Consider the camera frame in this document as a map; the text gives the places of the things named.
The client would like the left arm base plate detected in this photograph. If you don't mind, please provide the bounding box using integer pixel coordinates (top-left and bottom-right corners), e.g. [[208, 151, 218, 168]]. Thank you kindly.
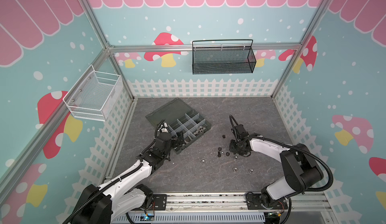
[[134, 194, 167, 212]]

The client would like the black wire mesh basket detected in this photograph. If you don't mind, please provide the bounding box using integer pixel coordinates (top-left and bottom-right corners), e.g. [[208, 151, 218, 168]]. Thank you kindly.
[[192, 39, 257, 75]]

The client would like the silver hex bolt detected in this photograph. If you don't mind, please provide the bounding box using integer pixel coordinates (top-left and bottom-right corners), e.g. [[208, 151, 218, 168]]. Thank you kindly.
[[184, 136, 194, 144]]

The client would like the white wire mesh basket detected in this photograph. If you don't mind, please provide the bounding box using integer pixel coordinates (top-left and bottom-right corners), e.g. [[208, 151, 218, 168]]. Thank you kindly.
[[63, 65, 123, 122]]

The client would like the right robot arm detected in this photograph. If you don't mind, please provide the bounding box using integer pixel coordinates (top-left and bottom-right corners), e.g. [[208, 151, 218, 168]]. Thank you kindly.
[[229, 115, 334, 210]]

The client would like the aluminium mounting rail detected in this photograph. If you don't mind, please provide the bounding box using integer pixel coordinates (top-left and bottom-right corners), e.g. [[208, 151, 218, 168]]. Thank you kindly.
[[111, 192, 338, 224]]

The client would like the silver wing nut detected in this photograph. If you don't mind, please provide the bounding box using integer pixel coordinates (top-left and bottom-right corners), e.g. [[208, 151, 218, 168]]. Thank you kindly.
[[194, 128, 205, 135]]

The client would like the grey plastic organizer box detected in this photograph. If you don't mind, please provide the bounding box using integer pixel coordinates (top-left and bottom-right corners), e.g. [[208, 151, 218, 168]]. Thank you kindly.
[[146, 98, 212, 154]]

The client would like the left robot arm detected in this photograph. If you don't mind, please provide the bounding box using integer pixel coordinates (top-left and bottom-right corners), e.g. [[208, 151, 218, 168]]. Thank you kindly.
[[64, 120, 185, 224]]

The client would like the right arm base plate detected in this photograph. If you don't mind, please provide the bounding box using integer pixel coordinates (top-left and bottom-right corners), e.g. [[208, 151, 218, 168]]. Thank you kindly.
[[245, 192, 288, 211]]

